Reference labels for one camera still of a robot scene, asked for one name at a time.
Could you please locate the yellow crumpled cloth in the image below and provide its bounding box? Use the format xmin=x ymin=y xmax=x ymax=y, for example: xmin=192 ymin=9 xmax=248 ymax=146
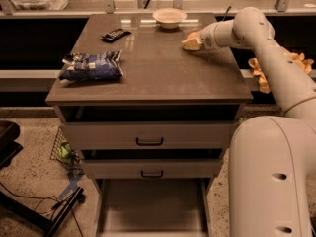
xmin=248 ymin=49 xmax=314 ymax=94

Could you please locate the blue chip bag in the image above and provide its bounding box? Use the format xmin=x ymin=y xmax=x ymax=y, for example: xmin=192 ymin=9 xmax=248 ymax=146
xmin=59 ymin=50 xmax=123 ymax=81

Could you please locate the black floor cable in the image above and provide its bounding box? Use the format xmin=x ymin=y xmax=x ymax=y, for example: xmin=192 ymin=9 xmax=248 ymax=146
xmin=0 ymin=181 xmax=85 ymax=237

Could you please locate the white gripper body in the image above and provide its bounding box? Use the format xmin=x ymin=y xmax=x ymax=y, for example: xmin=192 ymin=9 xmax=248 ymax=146
xmin=200 ymin=26 xmax=218 ymax=50

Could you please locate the middle grey drawer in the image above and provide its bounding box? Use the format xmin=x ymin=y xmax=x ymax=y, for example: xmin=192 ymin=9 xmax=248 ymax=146
xmin=81 ymin=159 xmax=222 ymax=179

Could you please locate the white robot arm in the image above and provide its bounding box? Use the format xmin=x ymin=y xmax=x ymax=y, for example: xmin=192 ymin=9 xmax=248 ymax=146
xmin=182 ymin=7 xmax=316 ymax=237

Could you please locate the blue tape strip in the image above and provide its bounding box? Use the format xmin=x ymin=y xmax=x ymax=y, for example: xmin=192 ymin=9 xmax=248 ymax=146
xmin=57 ymin=172 xmax=83 ymax=200

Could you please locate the bottom open drawer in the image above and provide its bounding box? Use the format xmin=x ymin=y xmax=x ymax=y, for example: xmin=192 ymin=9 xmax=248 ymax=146
xmin=95 ymin=179 xmax=212 ymax=237

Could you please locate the green object in basket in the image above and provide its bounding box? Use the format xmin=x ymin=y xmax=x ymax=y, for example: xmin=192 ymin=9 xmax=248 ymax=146
xmin=58 ymin=142 xmax=72 ymax=160

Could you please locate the black stand base left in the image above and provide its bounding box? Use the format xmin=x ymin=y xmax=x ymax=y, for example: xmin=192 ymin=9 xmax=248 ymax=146
xmin=0 ymin=187 xmax=84 ymax=237

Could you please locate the top grey drawer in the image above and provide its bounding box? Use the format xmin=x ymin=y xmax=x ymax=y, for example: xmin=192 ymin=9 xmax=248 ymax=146
xmin=61 ymin=121 xmax=237 ymax=150

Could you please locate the wire mesh basket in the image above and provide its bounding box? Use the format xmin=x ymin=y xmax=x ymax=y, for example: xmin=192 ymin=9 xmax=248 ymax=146
xmin=49 ymin=129 xmax=81 ymax=171

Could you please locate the white ceramic bowl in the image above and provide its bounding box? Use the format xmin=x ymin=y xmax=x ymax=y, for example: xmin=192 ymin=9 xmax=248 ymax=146
xmin=152 ymin=8 xmax=187 ymax=29

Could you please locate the black remote control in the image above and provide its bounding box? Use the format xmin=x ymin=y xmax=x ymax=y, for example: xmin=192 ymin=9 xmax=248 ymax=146
xmin=102 ymin=28 xmax=130 ymax=43

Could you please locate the grey drawer cabinet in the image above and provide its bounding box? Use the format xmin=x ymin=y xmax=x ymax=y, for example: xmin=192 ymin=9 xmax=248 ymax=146
xmin=45 ymin=13 xmax=254 ymax=237

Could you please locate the grey drawer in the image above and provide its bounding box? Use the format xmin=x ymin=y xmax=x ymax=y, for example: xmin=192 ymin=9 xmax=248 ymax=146
xmin=81 ymin=159 xmax=222 ymax=179
xmin=61 ymin=121 xmax=237 ymax=150

